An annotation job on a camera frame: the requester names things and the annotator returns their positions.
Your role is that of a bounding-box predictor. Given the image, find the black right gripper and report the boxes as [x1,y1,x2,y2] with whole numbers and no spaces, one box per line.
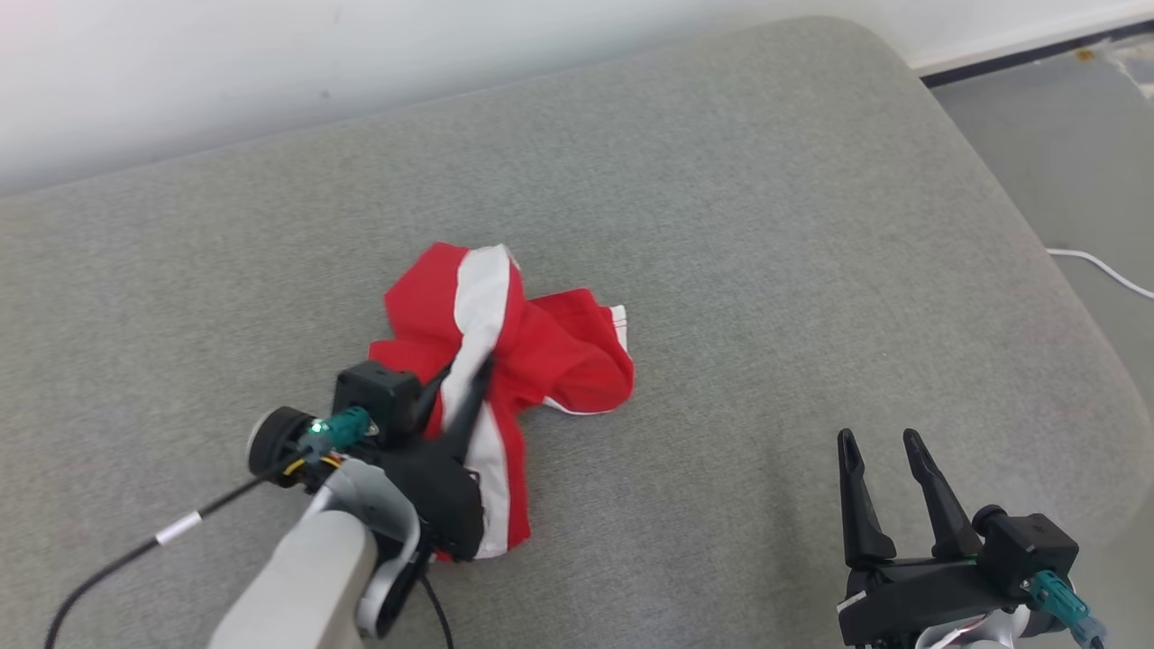
[837,428,1029,648]

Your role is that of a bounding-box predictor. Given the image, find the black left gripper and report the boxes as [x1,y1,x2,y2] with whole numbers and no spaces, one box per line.
[383,354,495,562]

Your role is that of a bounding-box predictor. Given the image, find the red shorts with white stripe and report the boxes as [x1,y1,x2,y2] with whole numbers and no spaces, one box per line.
[368,242,635,562]

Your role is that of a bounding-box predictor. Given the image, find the grey fabric sofa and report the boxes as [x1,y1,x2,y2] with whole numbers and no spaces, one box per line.
[0,16,1154,649]

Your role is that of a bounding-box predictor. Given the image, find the teal left camera connector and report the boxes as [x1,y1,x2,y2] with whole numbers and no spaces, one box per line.
[299,406,375,461]

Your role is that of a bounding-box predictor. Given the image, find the teal camera connector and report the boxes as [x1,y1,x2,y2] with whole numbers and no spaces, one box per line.
[299,406,375,461]
[1026,570,1108,645]

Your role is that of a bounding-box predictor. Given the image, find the teal right camera connector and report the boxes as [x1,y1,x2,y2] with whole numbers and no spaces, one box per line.
[1026,570,1108,645]

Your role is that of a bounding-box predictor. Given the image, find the thin black cable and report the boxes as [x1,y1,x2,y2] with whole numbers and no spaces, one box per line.
[417,572,454,649]

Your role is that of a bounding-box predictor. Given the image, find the black cable with white label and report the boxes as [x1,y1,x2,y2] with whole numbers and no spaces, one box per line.
[43,455,312,649]

